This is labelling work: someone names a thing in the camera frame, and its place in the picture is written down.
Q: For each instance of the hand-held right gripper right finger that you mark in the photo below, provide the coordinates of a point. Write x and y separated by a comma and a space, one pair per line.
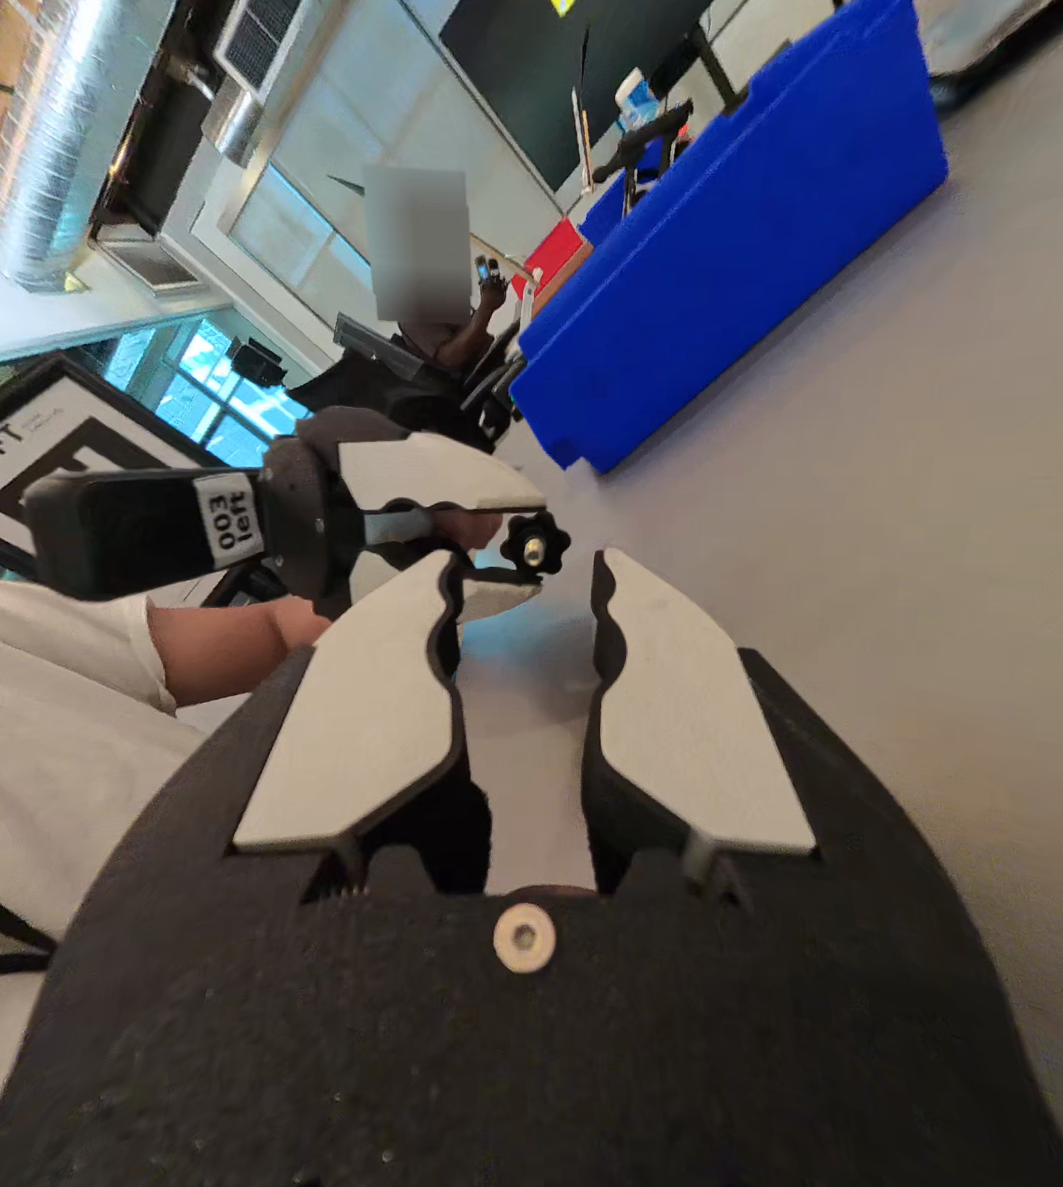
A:
699, 731

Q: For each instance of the black metal stand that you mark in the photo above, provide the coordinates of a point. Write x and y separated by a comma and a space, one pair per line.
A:
643, 138

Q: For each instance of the framed marker sign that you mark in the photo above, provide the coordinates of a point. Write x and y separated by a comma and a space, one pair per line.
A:
40, 435

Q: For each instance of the red bin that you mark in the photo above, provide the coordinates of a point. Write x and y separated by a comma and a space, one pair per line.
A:
555, 254

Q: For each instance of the large black screen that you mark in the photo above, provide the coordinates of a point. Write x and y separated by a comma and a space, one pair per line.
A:
541, 74

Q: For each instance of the person's light clothing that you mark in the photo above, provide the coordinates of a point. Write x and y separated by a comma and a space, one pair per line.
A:
31, 787

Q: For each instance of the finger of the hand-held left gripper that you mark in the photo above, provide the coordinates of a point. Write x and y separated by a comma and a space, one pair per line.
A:
439, 472
495, 593

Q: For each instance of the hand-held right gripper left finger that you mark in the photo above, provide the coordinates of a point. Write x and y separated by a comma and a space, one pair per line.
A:
365, 723

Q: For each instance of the black knob screw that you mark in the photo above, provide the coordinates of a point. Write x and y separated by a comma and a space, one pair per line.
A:
537, 542

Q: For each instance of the silver air duct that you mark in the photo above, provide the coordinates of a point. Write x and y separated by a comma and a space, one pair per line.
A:
77, 138

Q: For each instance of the white plastic bottle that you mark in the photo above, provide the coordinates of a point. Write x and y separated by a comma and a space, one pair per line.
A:
633, 92

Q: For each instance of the small blue bin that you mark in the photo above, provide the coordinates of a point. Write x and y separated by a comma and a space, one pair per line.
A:
615, 204

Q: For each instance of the person's left hand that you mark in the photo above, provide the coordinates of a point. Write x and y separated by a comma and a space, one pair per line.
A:
469, 531

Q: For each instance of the blue plastic bin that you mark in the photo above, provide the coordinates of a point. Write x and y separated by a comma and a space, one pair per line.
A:
726, 278

